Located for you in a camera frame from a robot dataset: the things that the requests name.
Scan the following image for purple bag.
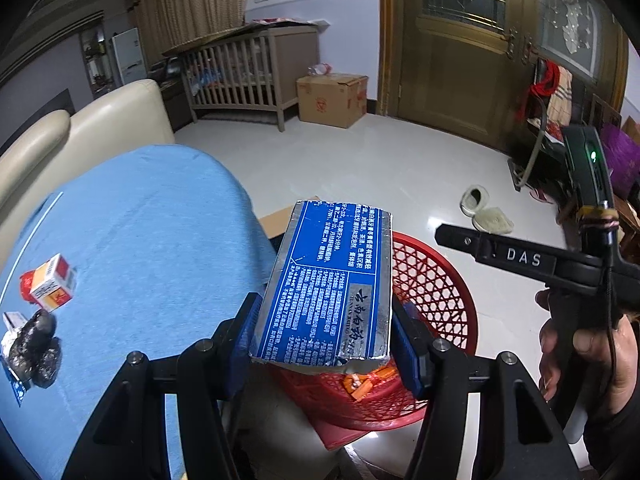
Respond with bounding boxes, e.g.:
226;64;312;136
597;122;640;201

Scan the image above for red plastic basket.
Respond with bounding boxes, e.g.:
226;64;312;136
270;231;477;432

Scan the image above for person's right forearm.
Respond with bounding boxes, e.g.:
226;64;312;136
582;395;640;480

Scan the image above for beige curtains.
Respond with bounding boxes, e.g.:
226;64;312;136
125;0;256;66

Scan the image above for person's right hand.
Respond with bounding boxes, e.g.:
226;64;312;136
535;290;640;416

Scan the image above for wooden baby crib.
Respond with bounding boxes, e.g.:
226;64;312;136
162;22;321;133

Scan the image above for thin white stick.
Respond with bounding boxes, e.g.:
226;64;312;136
10;192;63;256

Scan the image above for black crumpled plastic bag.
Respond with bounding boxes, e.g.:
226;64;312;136
2;309;63;390

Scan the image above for small red and white box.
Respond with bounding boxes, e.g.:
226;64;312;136
30;254;78;313

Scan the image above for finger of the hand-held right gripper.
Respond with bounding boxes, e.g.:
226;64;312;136
434;223;481;262

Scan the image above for cream leather sofa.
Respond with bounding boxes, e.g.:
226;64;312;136
0;78;176;221

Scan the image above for beige slipper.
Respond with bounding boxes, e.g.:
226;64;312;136
460;185;492;218
474;206;515;234

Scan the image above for beige plaid garment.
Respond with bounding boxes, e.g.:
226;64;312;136
545;66;574;127

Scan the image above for blue and silver carton box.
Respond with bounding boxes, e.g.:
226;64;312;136
248;200;394;376

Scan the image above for flat cardboard sheet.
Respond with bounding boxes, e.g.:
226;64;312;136
257;195;326;241

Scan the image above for red wrapper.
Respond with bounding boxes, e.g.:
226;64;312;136
19;270;38;306

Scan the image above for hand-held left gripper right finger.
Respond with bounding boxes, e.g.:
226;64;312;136
390;297;583;480

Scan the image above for grey metal rack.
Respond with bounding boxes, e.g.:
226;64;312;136
507;110;548;192

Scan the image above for orange wrapper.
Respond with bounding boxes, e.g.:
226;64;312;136
342;366;396;401

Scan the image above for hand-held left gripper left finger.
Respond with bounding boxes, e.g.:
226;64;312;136
62;292;263;480

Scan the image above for red garment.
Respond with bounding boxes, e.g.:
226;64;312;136
517;59;561;122

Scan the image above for white standing air conditioner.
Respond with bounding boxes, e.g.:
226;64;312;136
111;27;147;86

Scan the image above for glass display cabinet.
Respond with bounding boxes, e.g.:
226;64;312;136
80;25;113;98

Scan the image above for brown cardboard box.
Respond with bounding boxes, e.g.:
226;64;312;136
296;73;369;129

